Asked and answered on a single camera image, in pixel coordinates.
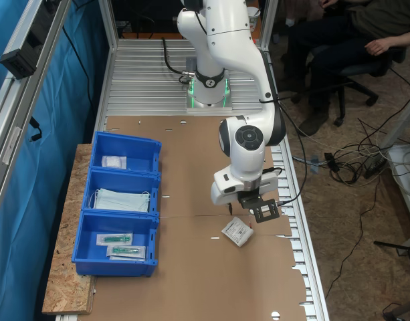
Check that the stack of light blue masks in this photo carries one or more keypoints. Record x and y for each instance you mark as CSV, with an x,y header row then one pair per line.
x,y
121,200

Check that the blue bin with masks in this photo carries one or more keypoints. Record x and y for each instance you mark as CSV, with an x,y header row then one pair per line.
x,y
121,180

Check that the OSB wood board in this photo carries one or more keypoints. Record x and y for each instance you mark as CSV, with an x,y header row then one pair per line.
x,y
69,234

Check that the black power strip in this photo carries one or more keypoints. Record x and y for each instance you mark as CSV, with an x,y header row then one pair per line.
x,y
375,166

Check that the gauze pad in clear bag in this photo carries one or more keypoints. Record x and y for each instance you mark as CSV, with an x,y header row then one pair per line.
x,y
113,162

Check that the person's hand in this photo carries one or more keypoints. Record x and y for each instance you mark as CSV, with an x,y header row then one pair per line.
x,y
378,47

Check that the person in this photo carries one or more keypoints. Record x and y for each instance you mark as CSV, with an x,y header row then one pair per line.
x,y
325,43

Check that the aluminium frame post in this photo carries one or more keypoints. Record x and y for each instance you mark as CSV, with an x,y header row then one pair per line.
x,y
107,20
268,20

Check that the black gripper camera bracket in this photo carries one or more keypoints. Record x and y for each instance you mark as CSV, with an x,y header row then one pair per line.
x,y
265,211

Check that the blue bin with gauze packets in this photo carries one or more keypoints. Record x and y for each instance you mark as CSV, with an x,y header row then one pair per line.
x,y
131,147

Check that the white cup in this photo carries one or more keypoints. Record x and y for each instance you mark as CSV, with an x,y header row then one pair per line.
x,y
254,18

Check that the black power adapter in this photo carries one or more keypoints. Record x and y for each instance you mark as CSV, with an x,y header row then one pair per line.
x,y
331,162

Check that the white printed sterile packet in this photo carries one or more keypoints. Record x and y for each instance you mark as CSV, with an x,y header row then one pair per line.
x,y
237,232

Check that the aluminium profile beam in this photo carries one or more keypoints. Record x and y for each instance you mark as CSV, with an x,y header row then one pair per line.
x,y
10,110

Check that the brown cardboard table cover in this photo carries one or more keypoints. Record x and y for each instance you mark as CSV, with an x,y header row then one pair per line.
x,y
198,277

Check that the black box on beam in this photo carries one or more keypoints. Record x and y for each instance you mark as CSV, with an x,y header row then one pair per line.
x,y
19,65

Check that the blue bin with syringe packets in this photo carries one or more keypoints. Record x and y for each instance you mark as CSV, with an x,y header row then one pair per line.
x,y
117,267

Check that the green syringe in clear packet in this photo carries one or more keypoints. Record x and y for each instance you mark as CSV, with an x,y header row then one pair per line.
x,y
114,239
126,251

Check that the black office chair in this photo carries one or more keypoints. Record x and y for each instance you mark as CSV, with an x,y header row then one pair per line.
x,y
358,72

